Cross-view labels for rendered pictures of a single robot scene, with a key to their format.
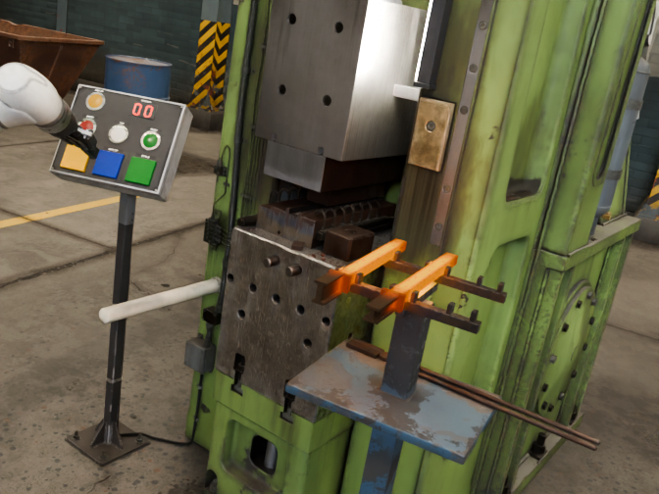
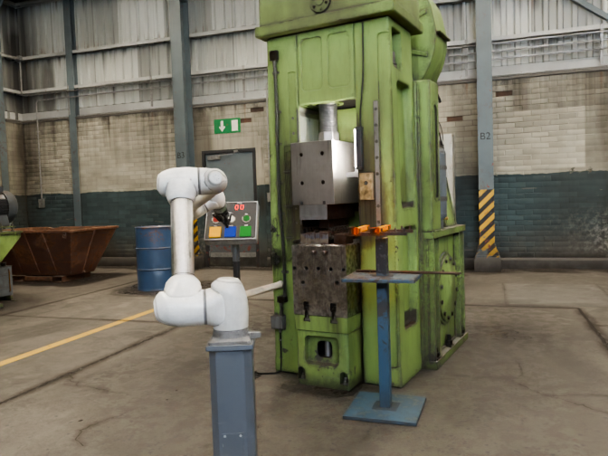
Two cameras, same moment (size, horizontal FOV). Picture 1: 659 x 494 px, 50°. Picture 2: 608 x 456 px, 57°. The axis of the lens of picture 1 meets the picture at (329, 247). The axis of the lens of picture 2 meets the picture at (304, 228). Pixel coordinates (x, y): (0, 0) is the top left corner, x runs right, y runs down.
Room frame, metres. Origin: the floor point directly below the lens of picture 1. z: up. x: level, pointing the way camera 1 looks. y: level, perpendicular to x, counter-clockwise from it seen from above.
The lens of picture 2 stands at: (-1.68, 0.48, 1.21)
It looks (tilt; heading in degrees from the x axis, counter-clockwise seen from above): 3 degrees down; 355
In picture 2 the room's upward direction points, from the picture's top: 2 degrees counter-clockwise
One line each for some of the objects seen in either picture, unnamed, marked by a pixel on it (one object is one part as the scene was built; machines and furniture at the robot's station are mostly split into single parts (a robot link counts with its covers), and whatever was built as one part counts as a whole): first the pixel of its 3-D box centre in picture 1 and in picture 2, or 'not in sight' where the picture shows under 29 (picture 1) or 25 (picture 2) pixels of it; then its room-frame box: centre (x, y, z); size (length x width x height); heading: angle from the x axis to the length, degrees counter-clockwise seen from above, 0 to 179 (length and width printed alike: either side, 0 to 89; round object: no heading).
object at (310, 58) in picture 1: (366, 77); (332, 173); (2.02, -0.02, 1.37); 0.42 x 0.39 x 0.40; 147
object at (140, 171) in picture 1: (140, 172); (245, 231); (1.97, 0.57, 1.01); 0.07 x 0.05 x 0.07; 82
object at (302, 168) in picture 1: (338, 161); (327, 211); (2.05, 0.02, 1.12); 0.42 x 0.20 x 0.10; 147
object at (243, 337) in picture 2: not in sight; (235, 333); (0.77, 0.60, 0.63); 0.22 x 0.18 x 0.06; 87
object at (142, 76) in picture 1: (135, 110); (156, 257); (6.41, 1.94, 0.44); 0.59 x 0.59 x 0.88
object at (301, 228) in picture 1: (329, 214); (328, 234); (2.05, 0.02, 0.96); 0.42 x 0.20 x 0.09; 147
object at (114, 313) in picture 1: (163, 299); (262, 289); (1.99, 0.47, 0.62); 0.44 x 0.05 x 0.05; 147
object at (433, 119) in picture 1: (430, 133); (366, 185); (1.81, -0.20, 1.27); 0.09 x 0.02 x 0.17; 57
